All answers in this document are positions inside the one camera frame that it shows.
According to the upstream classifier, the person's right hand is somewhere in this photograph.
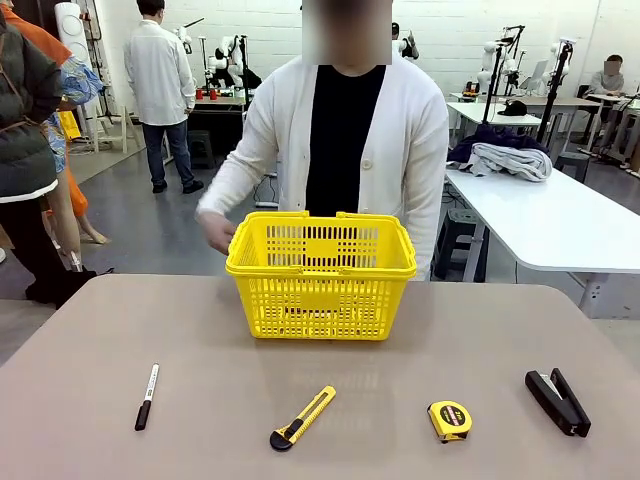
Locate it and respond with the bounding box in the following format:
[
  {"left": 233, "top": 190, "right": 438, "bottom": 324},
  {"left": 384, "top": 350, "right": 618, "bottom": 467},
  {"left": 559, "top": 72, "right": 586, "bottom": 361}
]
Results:
[{"left": 196, "top": 208, "right": 239, "bottom": 256}]

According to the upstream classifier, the black and white marker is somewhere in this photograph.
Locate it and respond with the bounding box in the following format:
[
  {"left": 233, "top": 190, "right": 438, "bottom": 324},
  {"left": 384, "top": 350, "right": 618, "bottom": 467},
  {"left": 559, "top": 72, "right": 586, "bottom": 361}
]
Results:
[{"left": 133, "top": 362, "right": 161, "bottom": 432}]

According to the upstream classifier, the black stapler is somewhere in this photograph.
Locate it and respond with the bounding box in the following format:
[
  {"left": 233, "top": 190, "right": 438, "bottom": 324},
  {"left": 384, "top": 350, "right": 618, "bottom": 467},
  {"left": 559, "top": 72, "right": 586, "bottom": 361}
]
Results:
[{"left": 524, "top": 368, "right": 593, "bottom": 439}]

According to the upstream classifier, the person's left forearm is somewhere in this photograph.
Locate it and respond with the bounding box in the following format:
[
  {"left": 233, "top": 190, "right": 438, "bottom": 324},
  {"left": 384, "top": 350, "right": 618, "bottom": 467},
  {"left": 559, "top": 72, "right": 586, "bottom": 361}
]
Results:
[{"left": 407, "top": 164, "right": 450, "bottom": 281}]

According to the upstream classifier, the person's right forearm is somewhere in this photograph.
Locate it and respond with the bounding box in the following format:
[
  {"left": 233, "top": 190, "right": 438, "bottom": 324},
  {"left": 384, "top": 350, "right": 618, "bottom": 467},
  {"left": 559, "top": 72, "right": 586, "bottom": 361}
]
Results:
[{"left": 195, "top": 142, "right": 264, "bottom": 226}]

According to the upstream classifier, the yellow plastic shopping basket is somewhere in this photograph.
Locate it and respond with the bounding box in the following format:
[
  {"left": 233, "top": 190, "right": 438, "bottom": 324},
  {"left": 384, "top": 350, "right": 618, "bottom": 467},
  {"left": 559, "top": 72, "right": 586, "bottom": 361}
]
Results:
[{"left": 224, "top": 209, "right": 419, "bottom": 342}]

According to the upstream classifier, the person in white cardigan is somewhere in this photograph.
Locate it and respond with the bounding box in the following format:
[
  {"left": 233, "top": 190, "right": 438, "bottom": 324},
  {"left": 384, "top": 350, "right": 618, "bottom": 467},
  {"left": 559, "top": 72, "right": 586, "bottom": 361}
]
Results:
[{"left": 194, "top": 0, "right": 450, "bottom": 282}]

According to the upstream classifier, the person in white lab coat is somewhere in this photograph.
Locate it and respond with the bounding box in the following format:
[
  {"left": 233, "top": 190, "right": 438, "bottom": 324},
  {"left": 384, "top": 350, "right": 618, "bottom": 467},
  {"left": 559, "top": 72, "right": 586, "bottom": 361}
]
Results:
[{"left": 123, "top": 0, "right": 205, "bottom": 195}]

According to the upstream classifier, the person in dark green vest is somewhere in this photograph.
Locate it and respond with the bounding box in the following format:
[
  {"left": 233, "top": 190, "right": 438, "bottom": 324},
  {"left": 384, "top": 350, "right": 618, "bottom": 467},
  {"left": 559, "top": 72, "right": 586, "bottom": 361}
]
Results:
[{"left": 0, "top": 9, "right": 99, "bottom": 309}]

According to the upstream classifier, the seated person in grey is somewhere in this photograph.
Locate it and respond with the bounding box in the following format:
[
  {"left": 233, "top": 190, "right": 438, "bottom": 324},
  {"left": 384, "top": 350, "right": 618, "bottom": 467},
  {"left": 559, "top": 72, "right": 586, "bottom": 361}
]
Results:
[{"left": 587, "top": 54, "right": 626, "bottom": 97}]

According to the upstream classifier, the dark step stool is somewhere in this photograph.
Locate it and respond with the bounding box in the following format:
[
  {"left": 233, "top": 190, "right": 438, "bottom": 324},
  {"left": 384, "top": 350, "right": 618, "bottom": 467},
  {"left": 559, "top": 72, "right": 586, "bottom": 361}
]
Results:
[{"left": 187, "top": 129, "right": 217, "bottom": 170}]

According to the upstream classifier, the dark background desk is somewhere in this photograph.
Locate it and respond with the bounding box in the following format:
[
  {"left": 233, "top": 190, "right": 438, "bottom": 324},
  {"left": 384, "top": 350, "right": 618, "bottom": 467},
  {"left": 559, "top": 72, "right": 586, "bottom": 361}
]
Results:
[{"left": 189, "top": 95, "right": 250, "bottom": 151}]

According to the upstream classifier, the white wooden stand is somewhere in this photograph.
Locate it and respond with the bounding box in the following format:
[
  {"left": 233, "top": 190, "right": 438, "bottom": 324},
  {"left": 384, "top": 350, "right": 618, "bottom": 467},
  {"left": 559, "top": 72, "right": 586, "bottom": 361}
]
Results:
[{"left": 92, "top": 103, "right": 142, "bottom": 154}]

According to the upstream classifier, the white black humanoid robot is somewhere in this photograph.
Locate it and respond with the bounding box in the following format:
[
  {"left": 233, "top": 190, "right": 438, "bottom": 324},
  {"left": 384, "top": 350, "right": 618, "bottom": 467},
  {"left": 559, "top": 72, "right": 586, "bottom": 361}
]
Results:
[{"left": 205, "top": 33, "right": 262, "bottom": 90}]

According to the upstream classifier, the yellow floor sign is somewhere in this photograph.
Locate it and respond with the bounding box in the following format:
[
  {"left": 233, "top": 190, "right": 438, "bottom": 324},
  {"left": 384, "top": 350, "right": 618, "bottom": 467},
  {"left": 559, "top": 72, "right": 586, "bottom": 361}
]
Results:
[{"left": 58, "top": 109, "right": 83, "bottom": 140}]

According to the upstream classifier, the mannequin in blue patterned shirt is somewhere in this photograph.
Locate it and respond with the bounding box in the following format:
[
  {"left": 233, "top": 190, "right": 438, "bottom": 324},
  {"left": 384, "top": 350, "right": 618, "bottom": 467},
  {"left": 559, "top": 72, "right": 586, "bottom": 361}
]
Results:
[{"left": 42, "top": 53, "right": 110, "bottom": 274}]

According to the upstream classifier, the yellow black utility knife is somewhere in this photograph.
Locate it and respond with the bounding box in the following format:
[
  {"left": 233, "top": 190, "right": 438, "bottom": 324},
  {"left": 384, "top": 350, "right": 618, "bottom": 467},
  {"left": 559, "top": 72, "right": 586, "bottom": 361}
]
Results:
[{"left": 269, "top": 384, "right": 337, "bottom": 452}]

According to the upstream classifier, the black plastic stool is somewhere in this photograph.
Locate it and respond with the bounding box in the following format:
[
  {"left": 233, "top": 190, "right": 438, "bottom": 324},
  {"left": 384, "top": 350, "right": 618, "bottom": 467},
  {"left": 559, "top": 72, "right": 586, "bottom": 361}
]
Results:
[{"left": 432, "top": 208, "right": 489, "bottom": 284}]

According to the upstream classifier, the white tower appliance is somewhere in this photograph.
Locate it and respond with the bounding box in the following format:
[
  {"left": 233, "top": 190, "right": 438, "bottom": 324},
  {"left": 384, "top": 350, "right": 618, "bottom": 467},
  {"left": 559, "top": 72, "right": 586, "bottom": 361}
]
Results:
[{"left": 53, "top": 0, "right": 99, "bottom": 137}]

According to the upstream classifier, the orange garment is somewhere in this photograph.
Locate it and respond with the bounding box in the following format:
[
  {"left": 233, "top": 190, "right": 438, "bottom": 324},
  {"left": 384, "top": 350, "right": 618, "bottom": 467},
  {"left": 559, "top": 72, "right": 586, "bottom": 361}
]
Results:
[{"left": 0, "top": 0, "right": 90, "bottom": 219}]

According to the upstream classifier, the small white table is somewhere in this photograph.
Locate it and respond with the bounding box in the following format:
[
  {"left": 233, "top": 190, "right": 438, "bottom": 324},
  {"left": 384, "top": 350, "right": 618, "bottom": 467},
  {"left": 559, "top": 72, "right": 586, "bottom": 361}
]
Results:
[{"left": 446, "top": 101, "right": 544, "bottom": 149}]

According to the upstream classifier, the dark navy crumpled cloth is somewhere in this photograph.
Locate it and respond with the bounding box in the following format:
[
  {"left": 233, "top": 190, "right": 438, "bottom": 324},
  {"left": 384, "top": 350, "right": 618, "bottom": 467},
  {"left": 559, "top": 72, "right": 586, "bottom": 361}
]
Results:
[{"left": 446, "top": 124, "right": 551, "bottom": 165}]

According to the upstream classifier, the yellow tape measure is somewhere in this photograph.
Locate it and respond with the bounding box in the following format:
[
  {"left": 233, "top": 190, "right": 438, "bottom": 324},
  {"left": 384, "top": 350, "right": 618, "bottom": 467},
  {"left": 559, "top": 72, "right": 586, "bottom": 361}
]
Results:
[{"left": 427, "top": 399, "right": 474, "bottom": 444}]

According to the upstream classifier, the grey crumpled cloth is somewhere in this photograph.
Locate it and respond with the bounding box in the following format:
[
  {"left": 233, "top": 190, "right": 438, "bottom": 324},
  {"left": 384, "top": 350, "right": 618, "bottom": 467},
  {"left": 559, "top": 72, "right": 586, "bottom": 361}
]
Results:
[{"left": 471, "top": 142, "right": 554, "bottom": 183}]

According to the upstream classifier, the black tripod stand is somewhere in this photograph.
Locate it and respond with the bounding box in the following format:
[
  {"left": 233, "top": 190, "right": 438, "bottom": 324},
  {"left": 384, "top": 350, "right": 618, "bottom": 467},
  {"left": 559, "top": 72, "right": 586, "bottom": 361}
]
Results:
[
  {"left": 537, "top": 39, "right": 576, "bottom": 151},
  {"left": 480, "top": 23, "right": 527, "bottom": 125}
]

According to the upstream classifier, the large white table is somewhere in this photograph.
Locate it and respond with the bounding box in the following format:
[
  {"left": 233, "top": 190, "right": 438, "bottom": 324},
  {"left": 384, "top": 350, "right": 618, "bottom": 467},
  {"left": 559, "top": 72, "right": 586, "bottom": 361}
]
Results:
[{"left": 444, "top": 167, "right": 640, "bottom": 321}]

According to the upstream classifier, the grey stool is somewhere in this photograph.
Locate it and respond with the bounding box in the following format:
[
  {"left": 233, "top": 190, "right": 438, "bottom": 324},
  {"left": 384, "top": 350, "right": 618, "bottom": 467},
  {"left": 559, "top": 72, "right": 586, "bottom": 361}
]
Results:
[{"left": 554, "top": 152, "right": 592, "bottom": 184}]

